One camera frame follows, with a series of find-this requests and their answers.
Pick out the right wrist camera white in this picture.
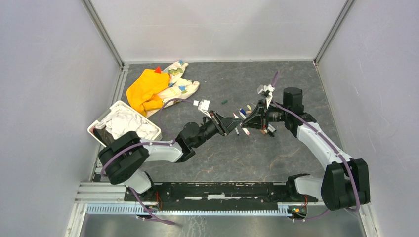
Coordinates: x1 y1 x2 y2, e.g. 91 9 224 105
257 84 275 99

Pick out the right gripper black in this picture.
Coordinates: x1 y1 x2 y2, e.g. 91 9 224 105
241 99 289 130

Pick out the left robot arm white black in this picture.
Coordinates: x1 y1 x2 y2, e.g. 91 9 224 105
98 111 242 201

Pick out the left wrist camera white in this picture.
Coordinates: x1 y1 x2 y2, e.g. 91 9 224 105
198 100 210 112

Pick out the white laundry basket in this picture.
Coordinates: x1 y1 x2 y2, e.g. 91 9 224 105
87 100 162 147

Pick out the cream patterned cloth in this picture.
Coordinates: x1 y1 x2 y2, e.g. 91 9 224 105
145 60 200 118

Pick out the white cloth in basket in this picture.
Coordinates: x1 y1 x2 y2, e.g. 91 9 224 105
94 104 160 140

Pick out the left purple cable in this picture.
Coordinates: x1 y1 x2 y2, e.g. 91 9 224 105
100 98 199 226

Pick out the black garment in basket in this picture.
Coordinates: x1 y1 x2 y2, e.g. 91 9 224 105
93 128 115 147

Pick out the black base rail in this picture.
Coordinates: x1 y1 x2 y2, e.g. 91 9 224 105
139 182 318 211

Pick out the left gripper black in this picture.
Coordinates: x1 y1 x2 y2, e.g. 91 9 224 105
193 110 243 148

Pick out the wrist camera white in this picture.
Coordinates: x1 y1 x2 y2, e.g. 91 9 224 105
257 84 275 99
198 100 210 112

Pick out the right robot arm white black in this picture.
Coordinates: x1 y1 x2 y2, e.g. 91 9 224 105
242 85 371 211

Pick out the yellow orange cloth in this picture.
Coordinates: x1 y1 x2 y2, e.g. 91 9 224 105
126 67 170 117

